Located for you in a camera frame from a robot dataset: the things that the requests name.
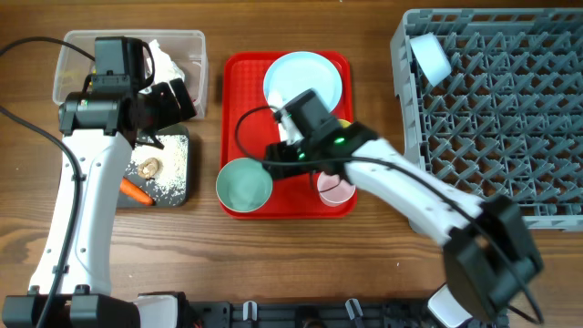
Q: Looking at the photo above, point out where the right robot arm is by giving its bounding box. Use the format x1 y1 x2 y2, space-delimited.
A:
266 89 544 327

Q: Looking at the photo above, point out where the yellow cup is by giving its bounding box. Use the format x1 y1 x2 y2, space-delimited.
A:
338 119 351 128

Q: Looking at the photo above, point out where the light blue plate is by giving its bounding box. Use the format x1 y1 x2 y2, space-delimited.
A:
263 51 343 112

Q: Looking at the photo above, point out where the brown food lump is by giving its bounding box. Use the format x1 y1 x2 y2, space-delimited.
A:
137 158 160 179

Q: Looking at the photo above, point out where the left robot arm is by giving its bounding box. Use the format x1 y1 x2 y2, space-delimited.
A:
2 36 199 327

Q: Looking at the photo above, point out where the spilled rice pile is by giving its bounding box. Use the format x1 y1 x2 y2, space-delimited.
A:
124 134 189 206

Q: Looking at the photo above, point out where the green bowl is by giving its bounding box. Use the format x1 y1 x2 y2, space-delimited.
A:
216 158 273 213

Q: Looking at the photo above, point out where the red serving tray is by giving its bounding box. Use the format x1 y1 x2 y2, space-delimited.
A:
220 51 357 220

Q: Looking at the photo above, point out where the pink cup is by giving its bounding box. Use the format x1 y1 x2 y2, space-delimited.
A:
316 172 356 207

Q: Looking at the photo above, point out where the clear plastic bin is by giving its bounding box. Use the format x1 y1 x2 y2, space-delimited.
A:
52 29 210 119

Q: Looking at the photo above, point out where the white plastic spoon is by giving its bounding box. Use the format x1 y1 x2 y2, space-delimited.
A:
267 91 294 145

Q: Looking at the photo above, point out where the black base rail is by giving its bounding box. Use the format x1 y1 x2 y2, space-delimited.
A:
190 299 444 328

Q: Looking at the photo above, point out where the light blue rice bowl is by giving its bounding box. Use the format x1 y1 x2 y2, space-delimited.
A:
410 33 452 87

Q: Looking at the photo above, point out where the white napkin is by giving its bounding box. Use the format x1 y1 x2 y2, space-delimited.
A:
142 39 186 94

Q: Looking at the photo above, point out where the black tray bin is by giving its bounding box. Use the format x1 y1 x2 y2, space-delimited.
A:
124 125 190 208

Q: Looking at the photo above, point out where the orange carrot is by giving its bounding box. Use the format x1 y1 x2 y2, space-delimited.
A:
119 178 154 206

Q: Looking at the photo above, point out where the grey dishwasher rack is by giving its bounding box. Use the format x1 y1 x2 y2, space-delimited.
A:
390 8 582 231

